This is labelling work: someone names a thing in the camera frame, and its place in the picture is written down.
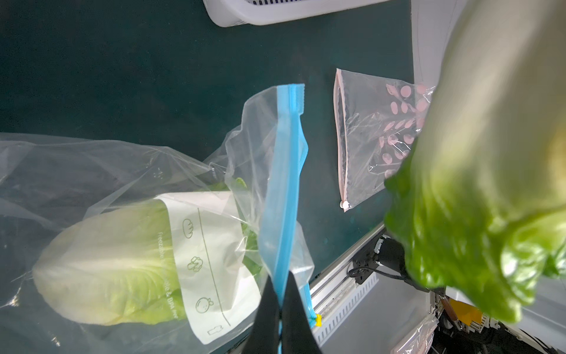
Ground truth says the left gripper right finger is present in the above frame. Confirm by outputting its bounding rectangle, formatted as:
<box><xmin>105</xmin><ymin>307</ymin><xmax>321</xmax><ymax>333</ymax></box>
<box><xmin>280</xmin><ymin>272</ymin><xmax>322</xmax><ymax>354</ymax></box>

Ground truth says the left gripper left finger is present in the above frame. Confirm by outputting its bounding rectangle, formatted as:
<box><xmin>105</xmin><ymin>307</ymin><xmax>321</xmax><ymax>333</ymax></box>
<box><xmin>242</xmin><ymin>277</ymin><xmax>281</xmax><ymax>354</ymax></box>

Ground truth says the chinese cabbage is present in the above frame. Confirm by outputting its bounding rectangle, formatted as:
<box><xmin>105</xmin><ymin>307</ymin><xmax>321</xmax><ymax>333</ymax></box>
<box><xmin>32</xmin><ymin>183</ymin><xmax>262</xmax><ymax>338</ymax></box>
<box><xmin>385</xmin><ymin>1</ymin><xmax>565</xmax><ymax>323</ymax></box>

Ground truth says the clear blue zipper bag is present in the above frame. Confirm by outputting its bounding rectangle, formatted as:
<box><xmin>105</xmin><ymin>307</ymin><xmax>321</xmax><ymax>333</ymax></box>
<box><xmin>1</xmin><ymin>84</ymin><xmax>321</xmax><ymax>353</ymax></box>

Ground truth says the white plastic basket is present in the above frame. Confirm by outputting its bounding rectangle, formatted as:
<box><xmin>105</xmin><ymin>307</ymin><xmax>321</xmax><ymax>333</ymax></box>
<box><xmin>203</xmin><ymin>0</ymin><xmax>383</xmax><ymax>27</ymax></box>

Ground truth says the pink dotted zipper bag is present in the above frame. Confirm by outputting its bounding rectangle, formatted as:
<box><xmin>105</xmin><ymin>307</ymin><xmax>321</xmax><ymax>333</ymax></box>
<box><xmin>333</xmin><ymin>69</ymin><xmax>434</xmax><ymax>212</ymax></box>

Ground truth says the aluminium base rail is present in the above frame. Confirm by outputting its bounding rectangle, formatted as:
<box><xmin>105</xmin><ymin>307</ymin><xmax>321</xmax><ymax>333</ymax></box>
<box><xmin>307</xmin><ymin>223</ymin><xmax>432</xmax><ymax>348</ymax></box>

